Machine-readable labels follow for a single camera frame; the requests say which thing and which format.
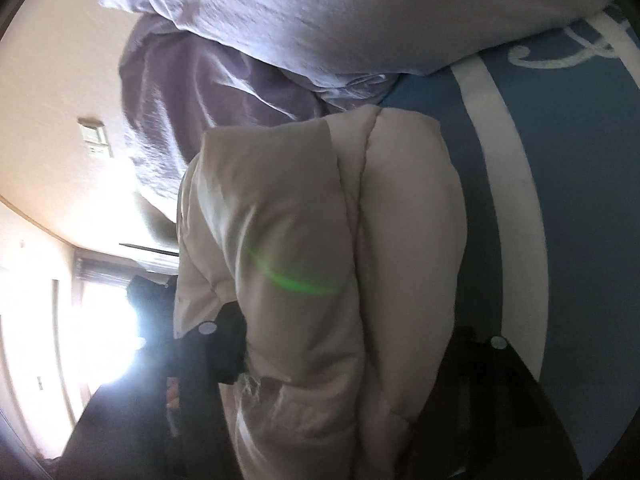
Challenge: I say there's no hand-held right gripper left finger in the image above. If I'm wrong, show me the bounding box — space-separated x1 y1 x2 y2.
60 302 248 480

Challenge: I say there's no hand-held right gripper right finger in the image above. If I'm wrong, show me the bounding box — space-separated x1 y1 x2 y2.
400 327 585 480

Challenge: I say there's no white puffer jacket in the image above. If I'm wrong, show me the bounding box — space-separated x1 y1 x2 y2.
172 105 468 480

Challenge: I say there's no dark object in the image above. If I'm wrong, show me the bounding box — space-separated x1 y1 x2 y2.
126 274 180 361

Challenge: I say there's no bright window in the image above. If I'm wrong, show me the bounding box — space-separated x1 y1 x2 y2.
72 255 178 396

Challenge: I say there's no blue white striped bed sheet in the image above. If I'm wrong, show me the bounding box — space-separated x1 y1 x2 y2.
382 2 640 480

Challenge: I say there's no wall control panel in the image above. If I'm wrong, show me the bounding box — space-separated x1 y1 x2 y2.
77 117 110 159

